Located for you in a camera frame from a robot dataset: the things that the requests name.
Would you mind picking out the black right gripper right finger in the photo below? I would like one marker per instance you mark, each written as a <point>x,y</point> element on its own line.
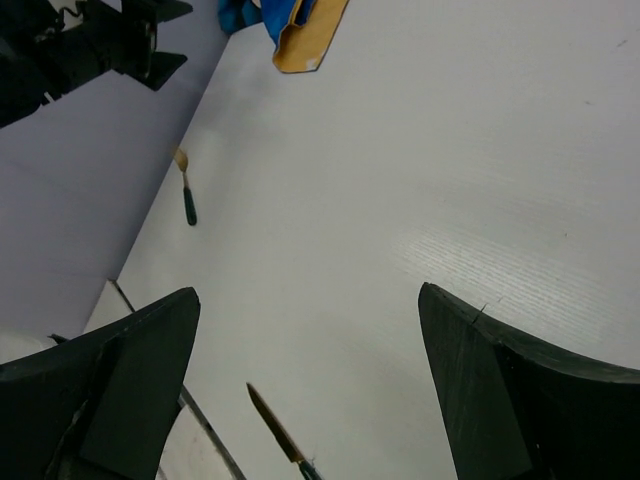
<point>517,407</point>

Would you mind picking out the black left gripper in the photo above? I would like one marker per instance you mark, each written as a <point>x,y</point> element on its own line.
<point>48,52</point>

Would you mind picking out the gold fork green handle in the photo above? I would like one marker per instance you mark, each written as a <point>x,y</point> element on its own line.
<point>182,161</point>

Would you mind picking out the gold knife green handle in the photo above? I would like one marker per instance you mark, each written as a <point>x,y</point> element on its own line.
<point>281,436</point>

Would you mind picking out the blue cartoon placemat cloth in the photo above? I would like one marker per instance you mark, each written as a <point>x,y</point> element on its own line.
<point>301,30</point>

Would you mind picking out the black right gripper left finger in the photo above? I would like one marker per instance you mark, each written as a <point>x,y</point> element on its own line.
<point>101,405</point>

